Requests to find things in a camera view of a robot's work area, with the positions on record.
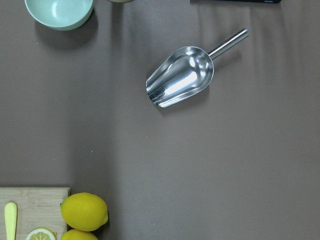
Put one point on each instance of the black wooden glass tray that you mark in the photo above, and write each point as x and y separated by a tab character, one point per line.
242	1

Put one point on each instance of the stainless steel scoop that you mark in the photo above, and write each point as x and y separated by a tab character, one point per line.
187	72

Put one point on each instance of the bamboo cutting board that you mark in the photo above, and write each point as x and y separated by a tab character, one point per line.
37	207

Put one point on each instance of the wooden mug tree stand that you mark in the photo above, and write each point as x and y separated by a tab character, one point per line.
120	1

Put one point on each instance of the lemon slice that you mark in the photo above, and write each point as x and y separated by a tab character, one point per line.
41	234

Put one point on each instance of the whole yellow lemon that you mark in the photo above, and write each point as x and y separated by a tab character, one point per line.
75	234
84	211

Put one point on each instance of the mint green bowl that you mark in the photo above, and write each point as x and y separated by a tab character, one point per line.
61	15

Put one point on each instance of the yellow plastic knife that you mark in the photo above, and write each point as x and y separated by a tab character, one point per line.
10	217

